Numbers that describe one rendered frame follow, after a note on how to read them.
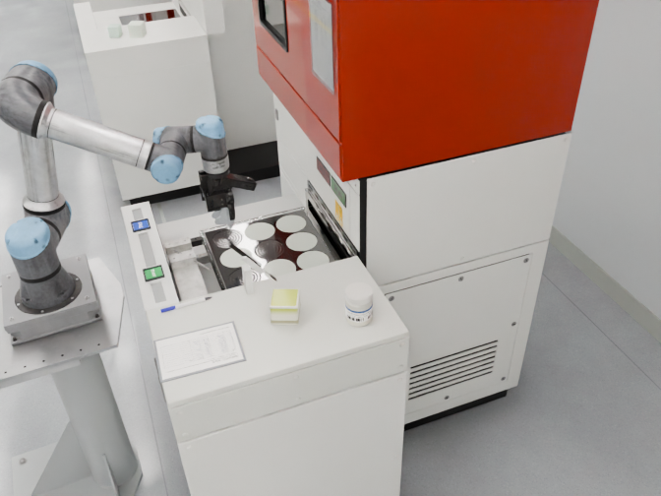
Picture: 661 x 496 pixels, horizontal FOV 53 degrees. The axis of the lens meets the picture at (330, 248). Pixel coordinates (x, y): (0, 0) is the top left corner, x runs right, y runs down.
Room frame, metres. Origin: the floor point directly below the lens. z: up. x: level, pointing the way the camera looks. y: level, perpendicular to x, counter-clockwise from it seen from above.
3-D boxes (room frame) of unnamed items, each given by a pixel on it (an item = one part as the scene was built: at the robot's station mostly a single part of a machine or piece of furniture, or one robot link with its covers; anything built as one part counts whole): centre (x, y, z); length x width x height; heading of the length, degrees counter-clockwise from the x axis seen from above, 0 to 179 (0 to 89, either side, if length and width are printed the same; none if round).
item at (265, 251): (1.67, 0.19, 0.90); 0.34 x 0.34 x 0.01; 20
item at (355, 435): (1.55, 0.26, 0.41); 0.97 x 0.64 x 0.82; 20
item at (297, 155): (1.92, 0.05, 1.02); 0.82 x 0.03 x 0.40; 20
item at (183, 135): (1.62, 0.42, 1.31); 0.11 x 0.11 x 0.08; 1
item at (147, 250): (1.60, 0.56, 0.89); 0.55 x 0.09 x 0.14; 20
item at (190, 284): (1.56, 0.44, 0.87); 0.36 x 0.08 x 0.03; 20
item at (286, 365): (1.27, 0.15, 0.89); 0.62 x 0.35 x 0.14; 110
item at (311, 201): (1.75, 0.00, 0.89); 0.44 x 0.02 x 0.10; 20
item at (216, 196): (1.64, 0.32, 1.15); 0.09 x 0.08 x 0.12; 112
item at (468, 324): (2.04, -0.27, 0.41); 0.82 x 0.71 x 0.82; 20
